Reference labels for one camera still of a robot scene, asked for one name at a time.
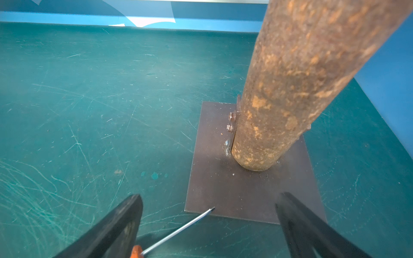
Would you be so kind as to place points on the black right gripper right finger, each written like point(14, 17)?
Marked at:
point(307, 235)

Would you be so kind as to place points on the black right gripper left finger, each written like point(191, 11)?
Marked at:
point(112, 237)

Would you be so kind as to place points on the rusty tree trunk pole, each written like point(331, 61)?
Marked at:
point(305, 55)

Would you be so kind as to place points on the orange black screwdriver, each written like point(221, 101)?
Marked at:
point(138, 252)

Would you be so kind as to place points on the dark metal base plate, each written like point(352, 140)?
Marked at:
point(217, 181)

